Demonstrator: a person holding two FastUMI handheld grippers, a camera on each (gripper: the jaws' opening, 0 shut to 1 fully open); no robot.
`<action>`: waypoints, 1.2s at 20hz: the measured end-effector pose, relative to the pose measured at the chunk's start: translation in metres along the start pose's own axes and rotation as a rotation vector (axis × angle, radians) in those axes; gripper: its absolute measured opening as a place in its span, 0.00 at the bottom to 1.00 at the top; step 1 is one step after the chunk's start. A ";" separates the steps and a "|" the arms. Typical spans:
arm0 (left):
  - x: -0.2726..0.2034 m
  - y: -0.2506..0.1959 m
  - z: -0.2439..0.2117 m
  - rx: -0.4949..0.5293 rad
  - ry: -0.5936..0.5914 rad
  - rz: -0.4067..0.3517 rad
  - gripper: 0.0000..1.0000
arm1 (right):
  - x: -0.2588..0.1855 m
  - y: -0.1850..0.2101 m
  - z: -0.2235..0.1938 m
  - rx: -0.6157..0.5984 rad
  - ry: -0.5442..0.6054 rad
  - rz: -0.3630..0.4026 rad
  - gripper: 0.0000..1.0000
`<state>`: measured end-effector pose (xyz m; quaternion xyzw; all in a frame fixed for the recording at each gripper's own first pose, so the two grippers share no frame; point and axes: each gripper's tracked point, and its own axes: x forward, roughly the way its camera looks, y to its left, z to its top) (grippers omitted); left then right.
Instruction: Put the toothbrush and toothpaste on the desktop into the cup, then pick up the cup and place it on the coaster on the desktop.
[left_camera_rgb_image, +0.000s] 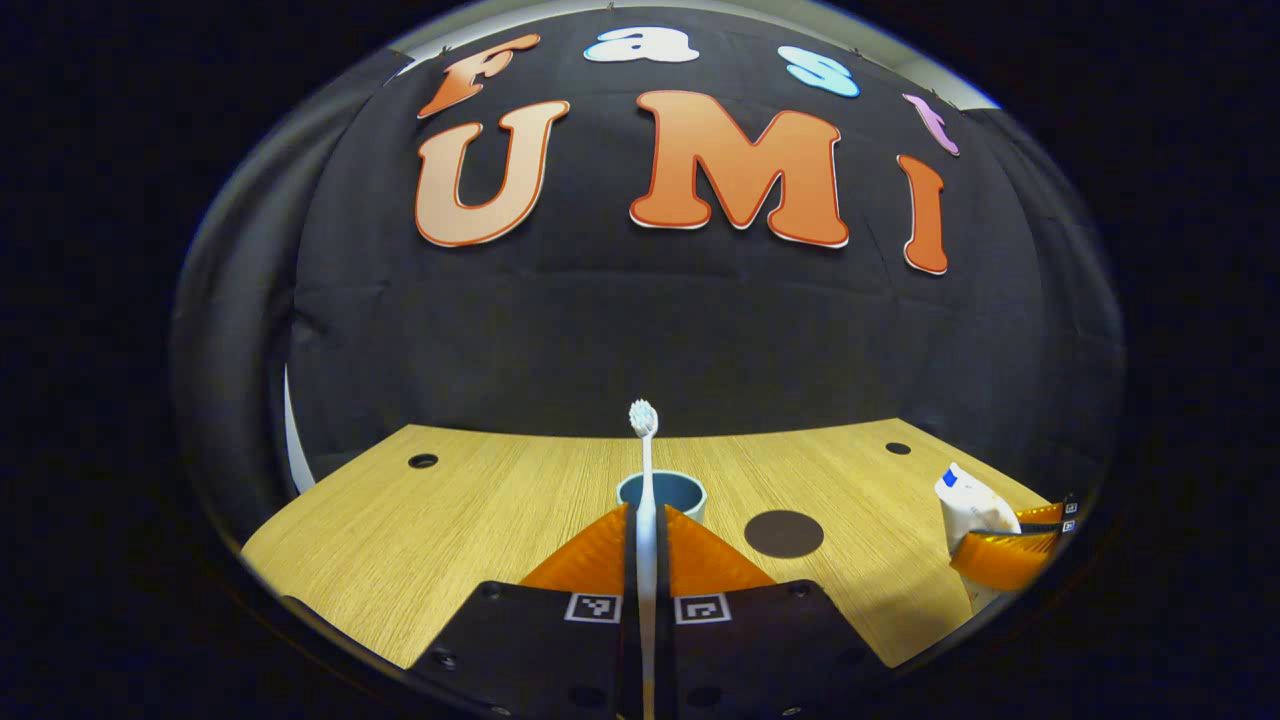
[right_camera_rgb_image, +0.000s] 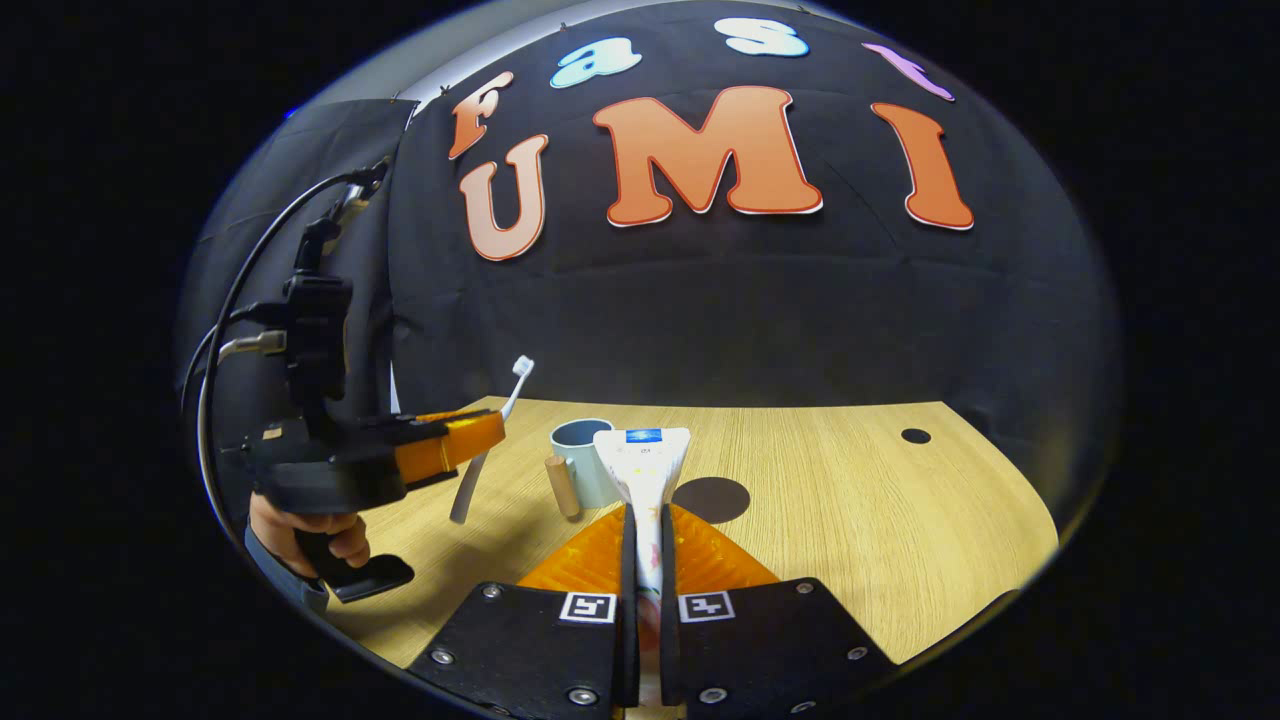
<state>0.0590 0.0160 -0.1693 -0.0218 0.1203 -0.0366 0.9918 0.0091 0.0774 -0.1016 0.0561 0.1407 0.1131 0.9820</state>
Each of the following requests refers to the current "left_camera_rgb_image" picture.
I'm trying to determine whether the white toothbrush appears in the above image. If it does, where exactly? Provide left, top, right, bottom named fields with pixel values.
left=628, top=399, right=661, bottom=720

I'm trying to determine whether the dark round coaster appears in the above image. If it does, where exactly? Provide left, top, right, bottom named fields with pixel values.
left=744, top=510, right=825, bottom=559

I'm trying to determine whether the white toothpaste tube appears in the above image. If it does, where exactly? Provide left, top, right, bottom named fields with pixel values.
left=934, top=463, right=1023, bottom=613

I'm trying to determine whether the black backdrop cloth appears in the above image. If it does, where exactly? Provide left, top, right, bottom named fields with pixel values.
left=285, top=5, right=1061, bottom=466

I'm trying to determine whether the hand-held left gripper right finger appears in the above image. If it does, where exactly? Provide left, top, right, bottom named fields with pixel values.
left=655, top=503, right=891, bottom=720

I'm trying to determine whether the grey cup with wooden handle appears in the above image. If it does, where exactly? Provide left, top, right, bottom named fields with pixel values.
left=616, top=470, right=707, bottom=524

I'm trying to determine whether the black side cloth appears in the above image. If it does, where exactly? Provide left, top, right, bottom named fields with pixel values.
left=172, top=50, right=401, bottom=541
left=960, top=105, right=1129, bottom=501

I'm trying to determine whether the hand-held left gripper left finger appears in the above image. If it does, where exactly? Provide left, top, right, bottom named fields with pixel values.
left=405, top=503, right=641, bottom=720

